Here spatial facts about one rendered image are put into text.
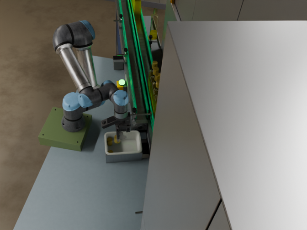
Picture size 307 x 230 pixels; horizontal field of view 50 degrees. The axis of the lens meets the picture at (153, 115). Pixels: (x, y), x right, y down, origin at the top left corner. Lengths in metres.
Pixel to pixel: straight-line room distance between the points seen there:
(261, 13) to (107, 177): 1.30
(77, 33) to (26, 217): 1.03
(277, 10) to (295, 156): 0.64
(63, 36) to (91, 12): 3.00
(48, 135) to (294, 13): 1.60
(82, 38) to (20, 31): 2.69
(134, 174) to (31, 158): 1.30
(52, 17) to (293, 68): 4.33
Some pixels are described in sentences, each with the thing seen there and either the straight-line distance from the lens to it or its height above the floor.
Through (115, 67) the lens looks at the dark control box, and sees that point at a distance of 2.62.
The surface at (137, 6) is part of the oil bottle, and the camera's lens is 2.92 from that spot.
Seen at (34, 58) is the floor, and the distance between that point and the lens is 4.07.
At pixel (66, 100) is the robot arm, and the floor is 1.04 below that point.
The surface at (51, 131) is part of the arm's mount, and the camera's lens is 2.14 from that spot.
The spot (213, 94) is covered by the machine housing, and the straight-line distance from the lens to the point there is 0.48.
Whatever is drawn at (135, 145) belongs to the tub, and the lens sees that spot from 2.10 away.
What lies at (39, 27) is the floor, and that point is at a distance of 4.58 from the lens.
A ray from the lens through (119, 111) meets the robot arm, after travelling 1.73.
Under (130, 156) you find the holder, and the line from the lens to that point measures 2.02.
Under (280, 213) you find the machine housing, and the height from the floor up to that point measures 2.13.
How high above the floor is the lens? 2.45
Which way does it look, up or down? 47 degrees down
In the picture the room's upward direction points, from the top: 7 degrees clockwise
